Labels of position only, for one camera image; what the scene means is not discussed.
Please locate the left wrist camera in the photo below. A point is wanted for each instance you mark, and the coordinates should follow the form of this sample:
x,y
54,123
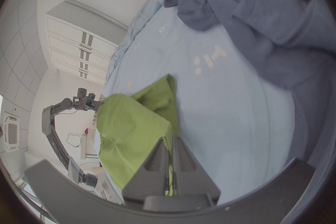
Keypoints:
x,y
82,93

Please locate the dark grey garment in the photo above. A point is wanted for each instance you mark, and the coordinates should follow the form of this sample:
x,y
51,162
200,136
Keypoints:
x,y
262,20

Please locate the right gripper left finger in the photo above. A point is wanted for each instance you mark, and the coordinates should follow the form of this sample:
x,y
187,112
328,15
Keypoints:
x,y
154,165

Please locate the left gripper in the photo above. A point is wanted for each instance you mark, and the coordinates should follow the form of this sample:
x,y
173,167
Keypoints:
x,y
92,103

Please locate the bed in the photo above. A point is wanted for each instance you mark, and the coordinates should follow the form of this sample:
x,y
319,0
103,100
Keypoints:
x,y
223,112

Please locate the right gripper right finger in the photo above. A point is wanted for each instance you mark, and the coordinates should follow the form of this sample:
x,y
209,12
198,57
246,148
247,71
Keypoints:
x,y
189,170

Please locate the white ceiling air conditioner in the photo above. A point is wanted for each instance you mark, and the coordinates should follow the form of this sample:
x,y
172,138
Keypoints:
x,y
11,131

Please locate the green garment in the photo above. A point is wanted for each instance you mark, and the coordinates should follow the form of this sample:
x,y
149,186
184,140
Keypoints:
x,y
126,125

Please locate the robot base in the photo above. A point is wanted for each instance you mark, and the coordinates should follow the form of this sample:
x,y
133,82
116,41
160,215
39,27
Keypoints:
x,y
107,188

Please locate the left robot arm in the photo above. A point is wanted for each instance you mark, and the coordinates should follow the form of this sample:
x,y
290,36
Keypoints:
x,y
48,123

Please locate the white wardrobe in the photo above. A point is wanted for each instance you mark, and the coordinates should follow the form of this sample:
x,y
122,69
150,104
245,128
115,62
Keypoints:
x,y
68,41

